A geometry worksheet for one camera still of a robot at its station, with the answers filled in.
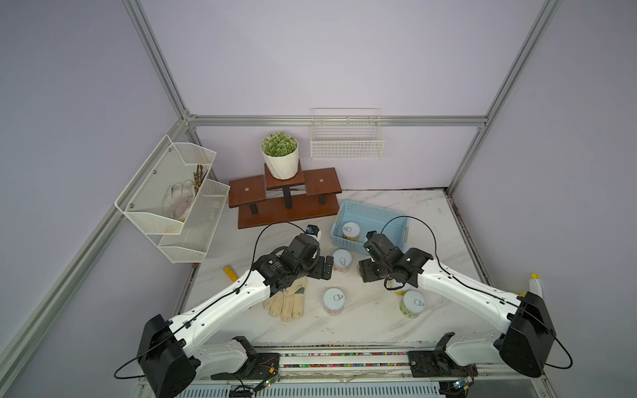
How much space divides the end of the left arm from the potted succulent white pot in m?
0.37

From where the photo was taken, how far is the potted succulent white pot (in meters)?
0.86

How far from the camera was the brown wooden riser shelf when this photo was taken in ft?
3.20

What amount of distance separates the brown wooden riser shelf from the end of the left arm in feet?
1.35

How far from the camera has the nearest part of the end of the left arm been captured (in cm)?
53
